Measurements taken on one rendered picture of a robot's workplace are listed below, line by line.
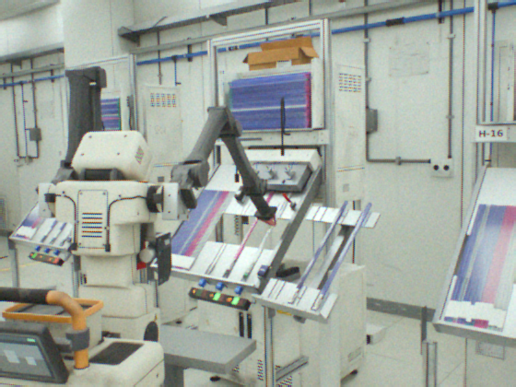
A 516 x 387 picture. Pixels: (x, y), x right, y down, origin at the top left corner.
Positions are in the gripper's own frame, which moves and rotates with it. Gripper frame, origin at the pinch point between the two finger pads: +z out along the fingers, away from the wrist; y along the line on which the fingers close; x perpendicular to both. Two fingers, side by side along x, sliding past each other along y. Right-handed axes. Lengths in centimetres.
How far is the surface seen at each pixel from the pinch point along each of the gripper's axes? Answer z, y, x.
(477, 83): -27, -83, -60
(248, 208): 0.2, 20.3, -8.2
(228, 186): -0.6, 42.3, -21.7
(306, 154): -9.3, -4.1, -37.5
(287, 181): -6.5, 0.6, -21.8
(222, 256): 1.7, 19.2, 20.8
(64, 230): 1, 152, 21
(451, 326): 1, -92, 34
